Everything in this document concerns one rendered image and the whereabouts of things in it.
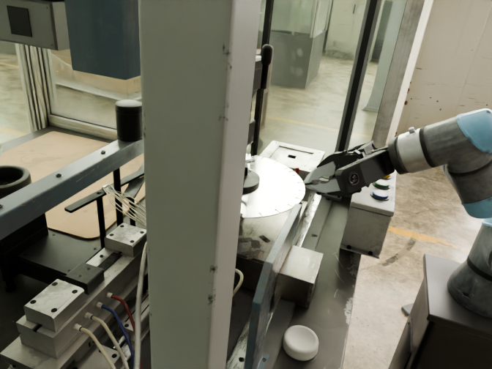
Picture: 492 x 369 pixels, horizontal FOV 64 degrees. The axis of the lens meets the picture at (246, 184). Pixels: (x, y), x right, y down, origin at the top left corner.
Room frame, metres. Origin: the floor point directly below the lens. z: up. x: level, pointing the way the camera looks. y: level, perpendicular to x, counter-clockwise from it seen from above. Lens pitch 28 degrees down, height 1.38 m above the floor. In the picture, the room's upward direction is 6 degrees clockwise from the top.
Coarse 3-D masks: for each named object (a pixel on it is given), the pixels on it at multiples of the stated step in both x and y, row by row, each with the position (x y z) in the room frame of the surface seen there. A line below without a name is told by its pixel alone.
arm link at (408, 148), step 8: (400, 136) 0.68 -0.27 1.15; (408, 136) 0.67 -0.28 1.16; (416, 136) 0.66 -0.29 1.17; (400, 144) 0.66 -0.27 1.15; (408, 144) 0.65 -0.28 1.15; (416, 144) 0.65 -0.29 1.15; (400, 152) 0.65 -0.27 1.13; (408, 152) 0.65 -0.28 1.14; (416, 152) 0.64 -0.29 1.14; (400, 160) 0.66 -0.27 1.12; (408, 160) 0.64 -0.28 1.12; (416, 160) 0.64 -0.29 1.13; (424, 160) 0.63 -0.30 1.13; (408, 168) 0.65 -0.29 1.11; (416, 168) 0.64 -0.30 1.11; (424, 168) 0.64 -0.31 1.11
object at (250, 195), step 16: (256, 160) 0.97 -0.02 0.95; (272, 160) 0.98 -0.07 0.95; (272, 176) 0.88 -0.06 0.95; (288, 176) 0.89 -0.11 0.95; (256, 192) 0.79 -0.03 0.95; (272, 192) 0.80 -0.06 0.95; (288, 192) 0.81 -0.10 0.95; (304, 192) 0.81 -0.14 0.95; (256, 208) 0.72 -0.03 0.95; (272, 208) 0.73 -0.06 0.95; (288, 208) 0.73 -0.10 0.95
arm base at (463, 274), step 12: (468, 264) 0.76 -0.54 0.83; (456, 276) 0.76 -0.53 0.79; (468, 276) 0.74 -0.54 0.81; (480, 276) 0.72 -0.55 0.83; (456, 288) 0.74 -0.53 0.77; (468, 288) 0.73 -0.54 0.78; (480, 288) 0.70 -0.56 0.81; (456, 300) 0.72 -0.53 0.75; (468, 300) 0.70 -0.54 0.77; (480, 300) 0.69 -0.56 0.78; (480, 312) 0.68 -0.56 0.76
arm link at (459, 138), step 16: (480, 112) 0.63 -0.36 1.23; (432, 128) 0.65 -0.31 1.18; (448, 128) 0.63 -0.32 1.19; (464, 128) 0.62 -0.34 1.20; (480, 128) 0.60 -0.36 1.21; (432, 144) 0.63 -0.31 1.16; (448, 144) 0.62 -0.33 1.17; (464, 144) 0.61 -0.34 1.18; (480, 144) 0.60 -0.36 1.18; (432, 160) 0.63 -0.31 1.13; (448, 160) 0.62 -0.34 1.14; (464, 160) 0.61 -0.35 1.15; (480, 160) 0.60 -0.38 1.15
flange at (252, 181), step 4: (252, 172) 0.87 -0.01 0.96; (244, 176) 0.83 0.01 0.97; (248, 176) 0.84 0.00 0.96; (252, 176) 0.85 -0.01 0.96; (256, 176) 0.85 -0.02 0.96; (244, 180) 0.82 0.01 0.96; (248, 180) 0.82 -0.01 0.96; (252, 180) 0.83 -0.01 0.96; (256, 180) 0.83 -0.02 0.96; (244, 184) 0.80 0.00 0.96; (248, 184) 0.80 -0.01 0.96; (252, 184) 0.81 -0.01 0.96; (256, 184) 0.81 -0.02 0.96; (244, 188) 0.79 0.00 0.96; (248, 188) 0.80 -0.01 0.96; (252, 188) 0.80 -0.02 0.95
